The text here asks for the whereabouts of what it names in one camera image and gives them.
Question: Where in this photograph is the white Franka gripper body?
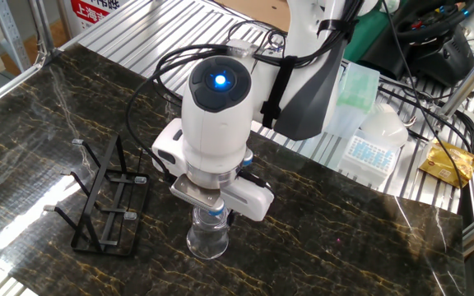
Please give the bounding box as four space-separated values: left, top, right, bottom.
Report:
151 118 276 223

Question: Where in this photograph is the clear glass handled cup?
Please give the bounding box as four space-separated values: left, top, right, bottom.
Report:
185 204 230 261

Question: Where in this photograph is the blue pipette tip box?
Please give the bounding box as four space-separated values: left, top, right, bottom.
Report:
337 129 402 189

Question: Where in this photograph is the white plastic dome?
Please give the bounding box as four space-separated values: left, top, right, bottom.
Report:
359 102 410 150

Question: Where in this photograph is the green pipette tip box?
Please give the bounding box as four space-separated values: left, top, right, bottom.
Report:
324 61 381 140

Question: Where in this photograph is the brown cardboard sheet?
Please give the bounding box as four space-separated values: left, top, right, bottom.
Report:
214 0 292 33

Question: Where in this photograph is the green cloth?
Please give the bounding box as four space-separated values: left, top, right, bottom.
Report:
341 7 391 63

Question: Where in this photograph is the gold foil snack bag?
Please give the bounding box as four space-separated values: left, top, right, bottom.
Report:
417 138 474 189

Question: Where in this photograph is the black steering wheel controller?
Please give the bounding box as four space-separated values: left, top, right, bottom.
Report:
355 0 474 88

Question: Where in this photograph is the red and white sign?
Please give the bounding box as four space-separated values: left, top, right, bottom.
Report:
69 0 128 30

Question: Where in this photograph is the grey perforated shelf upright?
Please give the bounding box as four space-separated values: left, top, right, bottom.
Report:
0 0 32 74

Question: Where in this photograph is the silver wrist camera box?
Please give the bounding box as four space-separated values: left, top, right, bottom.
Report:
170 173 226 218

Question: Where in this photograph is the black camera cable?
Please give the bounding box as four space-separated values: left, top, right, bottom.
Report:
124 20 287 184

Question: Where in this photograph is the black wire cup rack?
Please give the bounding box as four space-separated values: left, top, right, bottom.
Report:
43 133 151 258

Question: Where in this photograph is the aluminium frame post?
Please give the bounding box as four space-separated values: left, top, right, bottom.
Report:
29 0 57 58
437 45 474 119

